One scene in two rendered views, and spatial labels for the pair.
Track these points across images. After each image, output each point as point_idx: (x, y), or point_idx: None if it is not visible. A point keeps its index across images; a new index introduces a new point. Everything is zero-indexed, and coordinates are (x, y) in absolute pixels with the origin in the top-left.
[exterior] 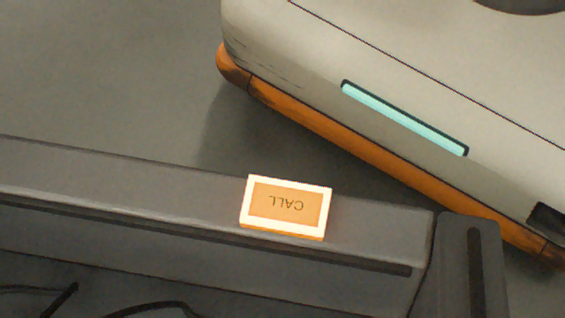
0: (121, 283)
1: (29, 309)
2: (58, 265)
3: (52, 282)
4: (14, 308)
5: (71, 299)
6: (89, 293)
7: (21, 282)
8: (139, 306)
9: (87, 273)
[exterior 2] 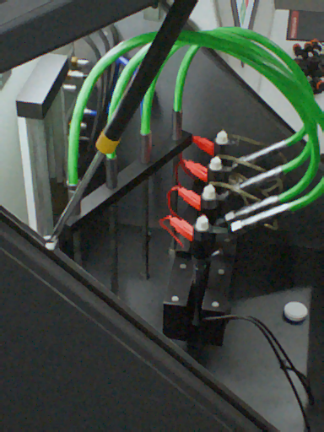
0: (318, 423)
1: (300, 391)
2: (322, 401)
3: (314, 398)
4: (299, 386)
5: (307, 406)
6: (311, 412)
7: (312, 388)
8: (302, 407)
9: (321, 411)
